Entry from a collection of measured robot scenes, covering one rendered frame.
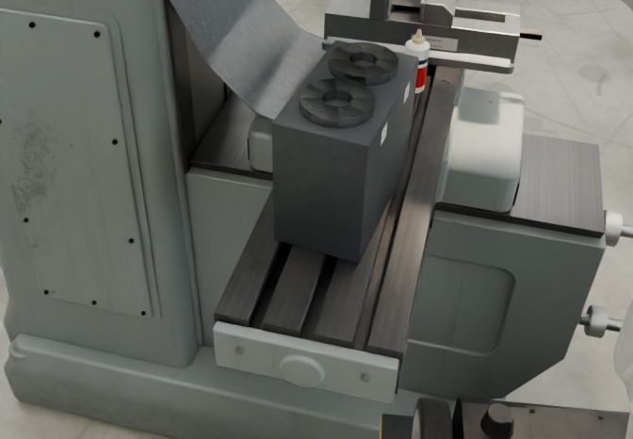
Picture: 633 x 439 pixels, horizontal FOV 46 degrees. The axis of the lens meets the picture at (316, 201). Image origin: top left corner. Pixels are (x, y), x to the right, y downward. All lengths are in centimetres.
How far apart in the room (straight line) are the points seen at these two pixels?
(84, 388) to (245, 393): 40
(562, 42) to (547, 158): 214
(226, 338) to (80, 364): 100
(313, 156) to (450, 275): 67
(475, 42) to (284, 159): 58
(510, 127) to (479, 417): 54
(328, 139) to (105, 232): 81
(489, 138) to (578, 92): 190
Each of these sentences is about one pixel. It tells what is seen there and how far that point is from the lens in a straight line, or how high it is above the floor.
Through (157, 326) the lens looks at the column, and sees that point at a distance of 174.
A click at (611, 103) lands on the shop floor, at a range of 328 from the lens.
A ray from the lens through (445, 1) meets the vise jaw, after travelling 136.
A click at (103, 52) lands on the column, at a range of 132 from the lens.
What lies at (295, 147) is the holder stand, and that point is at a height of 111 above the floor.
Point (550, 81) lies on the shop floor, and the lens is 333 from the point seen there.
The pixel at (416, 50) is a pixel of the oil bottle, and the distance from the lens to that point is 126.
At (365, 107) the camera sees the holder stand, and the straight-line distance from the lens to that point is 88.
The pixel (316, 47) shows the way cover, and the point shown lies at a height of 88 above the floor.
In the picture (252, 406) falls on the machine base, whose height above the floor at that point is 18.
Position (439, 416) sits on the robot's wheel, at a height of 60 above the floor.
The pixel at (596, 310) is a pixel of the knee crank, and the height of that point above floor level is 56.
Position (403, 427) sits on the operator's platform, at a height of 40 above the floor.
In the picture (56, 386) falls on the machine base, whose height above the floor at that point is 12.
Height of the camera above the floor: 163
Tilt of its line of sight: 40 degrees down
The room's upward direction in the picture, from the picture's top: 2 degrees clockwise
